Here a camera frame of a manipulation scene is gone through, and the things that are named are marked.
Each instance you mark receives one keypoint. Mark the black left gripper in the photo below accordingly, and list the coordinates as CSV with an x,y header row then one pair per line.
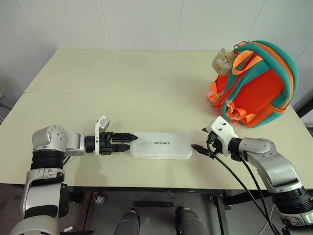
x,y
106,147

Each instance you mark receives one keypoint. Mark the black metal frame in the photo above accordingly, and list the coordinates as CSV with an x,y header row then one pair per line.
x,y
305,105

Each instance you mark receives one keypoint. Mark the grey metal table leg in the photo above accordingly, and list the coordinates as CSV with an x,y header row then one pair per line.
x,y
221,210

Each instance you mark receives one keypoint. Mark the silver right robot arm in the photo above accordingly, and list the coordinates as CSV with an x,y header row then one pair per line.
x,y
269,156

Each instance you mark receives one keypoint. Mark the flat white box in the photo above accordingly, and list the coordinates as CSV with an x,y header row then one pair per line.
x,y
159,150

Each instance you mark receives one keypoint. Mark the orange and teal backpack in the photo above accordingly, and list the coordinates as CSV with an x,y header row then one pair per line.
x,y
259,90

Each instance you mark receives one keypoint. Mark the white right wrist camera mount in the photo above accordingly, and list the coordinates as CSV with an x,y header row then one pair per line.
x,y
223,131

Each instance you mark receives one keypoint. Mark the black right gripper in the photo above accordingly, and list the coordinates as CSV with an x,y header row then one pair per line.
x,y
216,144

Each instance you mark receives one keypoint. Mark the dark rounded grey shape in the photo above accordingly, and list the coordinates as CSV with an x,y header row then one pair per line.
x,y
189,221
128,221

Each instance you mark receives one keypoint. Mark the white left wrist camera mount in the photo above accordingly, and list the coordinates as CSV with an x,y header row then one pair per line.
x,y
102,122

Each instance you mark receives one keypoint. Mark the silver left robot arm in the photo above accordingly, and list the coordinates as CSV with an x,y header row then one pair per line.
x,y
46,139

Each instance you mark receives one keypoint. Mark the beige plush toy charm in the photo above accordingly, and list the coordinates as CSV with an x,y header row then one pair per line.
x,y
222,61

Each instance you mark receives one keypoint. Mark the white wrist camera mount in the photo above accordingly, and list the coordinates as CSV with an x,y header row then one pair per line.
x,y
223,131
102,122

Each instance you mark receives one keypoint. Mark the small clear plastic piece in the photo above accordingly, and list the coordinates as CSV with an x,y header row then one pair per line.
x,y
99,200

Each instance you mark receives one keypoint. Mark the rusty brown table bar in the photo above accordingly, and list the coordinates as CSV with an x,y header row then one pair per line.
x,y
85,210

